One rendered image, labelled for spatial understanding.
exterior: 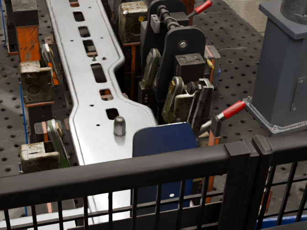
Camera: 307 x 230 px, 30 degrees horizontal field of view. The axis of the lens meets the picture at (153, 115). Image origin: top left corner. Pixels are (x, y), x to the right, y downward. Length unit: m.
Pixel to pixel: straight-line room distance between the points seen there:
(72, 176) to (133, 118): 0.95
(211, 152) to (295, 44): 1.24
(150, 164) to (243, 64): 1.77
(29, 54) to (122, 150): 0.74
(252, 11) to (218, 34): 1.77
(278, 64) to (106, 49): 0.54
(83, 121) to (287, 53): 0.69
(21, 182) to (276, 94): 1.44
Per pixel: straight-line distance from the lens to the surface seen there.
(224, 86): 2.16
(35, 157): 1.33
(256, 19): 4.14
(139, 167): 0.55
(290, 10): 1.80
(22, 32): 1.98
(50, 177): 0.55
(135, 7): 1.83
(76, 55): 1.73
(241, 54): 2.37
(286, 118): 1.96
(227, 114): 1.33
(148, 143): 0.95
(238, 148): 0.58
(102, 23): 1.90
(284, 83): 1.87
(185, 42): 1.53
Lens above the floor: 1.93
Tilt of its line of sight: 38 degrees down
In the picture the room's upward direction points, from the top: 3 degrees clockwise
